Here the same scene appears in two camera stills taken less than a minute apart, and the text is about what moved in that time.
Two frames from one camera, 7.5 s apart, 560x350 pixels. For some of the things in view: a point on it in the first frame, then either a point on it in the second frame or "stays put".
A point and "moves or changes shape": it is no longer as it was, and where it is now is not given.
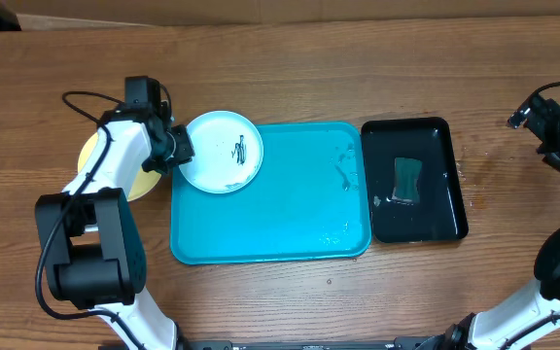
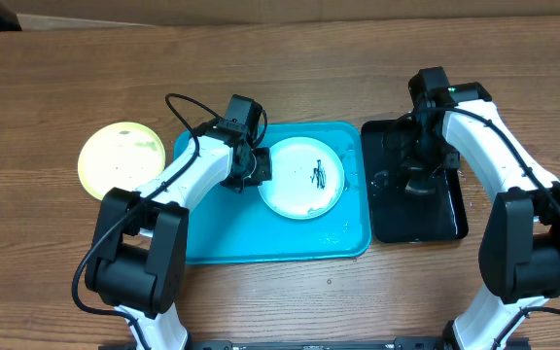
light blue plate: [228, 152] moves or changes shape
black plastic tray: [413, 186] stays put
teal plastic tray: [310, 199] stays put
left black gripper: [185, 154] -> [263, 172]
